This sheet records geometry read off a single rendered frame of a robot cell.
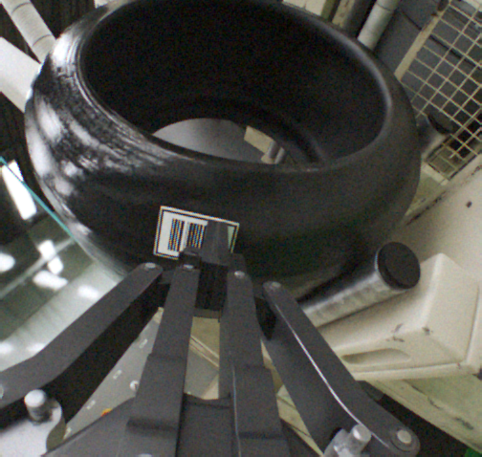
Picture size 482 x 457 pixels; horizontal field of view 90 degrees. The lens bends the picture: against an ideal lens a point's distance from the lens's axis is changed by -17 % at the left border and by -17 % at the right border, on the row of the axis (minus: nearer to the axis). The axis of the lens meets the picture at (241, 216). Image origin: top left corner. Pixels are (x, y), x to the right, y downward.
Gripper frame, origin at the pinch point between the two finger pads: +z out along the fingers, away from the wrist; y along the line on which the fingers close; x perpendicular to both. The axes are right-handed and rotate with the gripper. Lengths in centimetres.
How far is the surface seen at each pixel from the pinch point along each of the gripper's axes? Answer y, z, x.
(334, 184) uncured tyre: 9.5, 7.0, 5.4
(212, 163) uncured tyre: -1.2, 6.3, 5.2
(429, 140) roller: 29.1, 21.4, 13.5
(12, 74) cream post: -75, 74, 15
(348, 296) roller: 14.4, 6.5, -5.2
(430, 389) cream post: 54, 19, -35
